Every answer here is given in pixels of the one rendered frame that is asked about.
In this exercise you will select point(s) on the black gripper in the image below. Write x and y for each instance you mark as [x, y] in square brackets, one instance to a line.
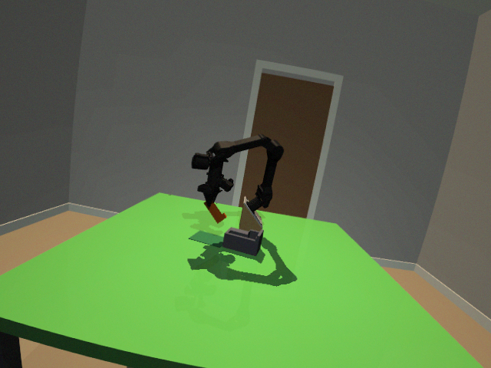
[208, 189]

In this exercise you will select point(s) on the orange l-shaped part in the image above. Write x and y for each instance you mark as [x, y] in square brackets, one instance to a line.
[214, 211]

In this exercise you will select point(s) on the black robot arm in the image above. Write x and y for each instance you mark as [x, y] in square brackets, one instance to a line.
[225, 149]

